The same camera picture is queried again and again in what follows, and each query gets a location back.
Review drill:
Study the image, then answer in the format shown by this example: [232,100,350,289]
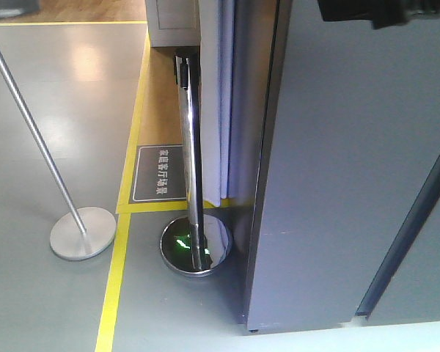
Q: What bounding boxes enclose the chrome stanchion post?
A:
[159,46,232,278]

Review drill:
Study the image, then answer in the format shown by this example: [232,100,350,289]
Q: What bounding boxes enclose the white cabinet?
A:
[145,0,201,48]

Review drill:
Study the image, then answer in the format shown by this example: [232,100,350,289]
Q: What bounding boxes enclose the matte silver stanchion post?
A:
[0,51,116,261]

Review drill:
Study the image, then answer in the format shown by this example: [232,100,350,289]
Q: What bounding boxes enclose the grey fridge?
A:
[230,1,440,334]

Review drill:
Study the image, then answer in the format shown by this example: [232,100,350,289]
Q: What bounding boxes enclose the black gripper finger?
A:
[318,0,440,29]

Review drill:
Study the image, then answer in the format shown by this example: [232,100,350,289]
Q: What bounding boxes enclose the dark floor sign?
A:
[129,144,186,203]

